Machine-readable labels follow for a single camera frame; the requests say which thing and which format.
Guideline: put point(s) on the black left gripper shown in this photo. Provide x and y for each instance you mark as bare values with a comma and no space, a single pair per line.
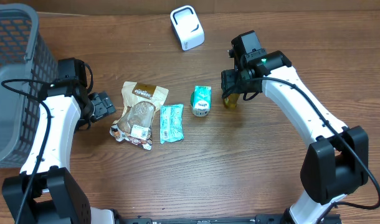
104,106

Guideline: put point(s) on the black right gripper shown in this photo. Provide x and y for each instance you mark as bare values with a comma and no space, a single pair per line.
231,86

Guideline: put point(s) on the yellow dish soap bottle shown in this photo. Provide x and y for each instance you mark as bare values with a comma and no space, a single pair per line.
231,101

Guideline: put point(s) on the green white tissue pack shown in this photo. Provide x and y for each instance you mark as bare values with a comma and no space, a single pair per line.
203,90

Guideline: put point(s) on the clear plastic snack bag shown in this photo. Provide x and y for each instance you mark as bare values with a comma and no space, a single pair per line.
140,104

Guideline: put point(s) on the green lid glass jar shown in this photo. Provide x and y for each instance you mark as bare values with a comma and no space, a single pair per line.
200,112

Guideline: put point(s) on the small teal packet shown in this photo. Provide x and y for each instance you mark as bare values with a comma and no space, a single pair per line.
171,129

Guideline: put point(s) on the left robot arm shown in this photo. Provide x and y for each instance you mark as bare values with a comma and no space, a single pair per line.
45,191

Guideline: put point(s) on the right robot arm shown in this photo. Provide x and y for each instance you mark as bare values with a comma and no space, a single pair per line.
337,156

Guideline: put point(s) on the white barcode scanner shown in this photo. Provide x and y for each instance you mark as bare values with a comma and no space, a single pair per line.
187,27

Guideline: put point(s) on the grey plastic mesh basket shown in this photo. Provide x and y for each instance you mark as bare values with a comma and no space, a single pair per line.
25,56

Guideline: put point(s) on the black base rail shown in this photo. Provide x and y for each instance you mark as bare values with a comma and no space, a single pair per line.
202,221

